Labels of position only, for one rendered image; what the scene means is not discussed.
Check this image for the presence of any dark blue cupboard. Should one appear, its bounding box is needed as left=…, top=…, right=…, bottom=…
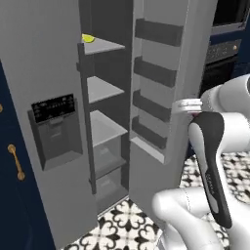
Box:
left=0, top=61, right=57, bottom=250

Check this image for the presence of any grey fridge body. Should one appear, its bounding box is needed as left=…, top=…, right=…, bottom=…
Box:
left=77, top=0, right=135, bottom=217

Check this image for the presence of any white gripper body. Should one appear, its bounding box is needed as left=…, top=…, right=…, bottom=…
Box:
left=171, top=98, right=203, bottom=116

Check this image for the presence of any black built-in oven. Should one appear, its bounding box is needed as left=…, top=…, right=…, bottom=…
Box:
left=198, top=0, right=250, bottom=99

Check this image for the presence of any grey fridge door with bins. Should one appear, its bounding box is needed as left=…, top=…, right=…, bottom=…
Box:
left=128, top=0, right=219, bottom=230

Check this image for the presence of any clear grey fridge drawer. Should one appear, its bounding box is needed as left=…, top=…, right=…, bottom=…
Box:
left=92, top=134, right=129, bottom=180
left=95, top=166, right=130, bottom=216

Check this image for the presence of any grey fridge door with dispenser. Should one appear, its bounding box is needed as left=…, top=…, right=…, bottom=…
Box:
left=0, top=0, right=100, bottom=250

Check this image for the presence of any yellow-green lemon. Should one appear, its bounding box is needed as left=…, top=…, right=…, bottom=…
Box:
left=81, top=33, right=96, bottom=44

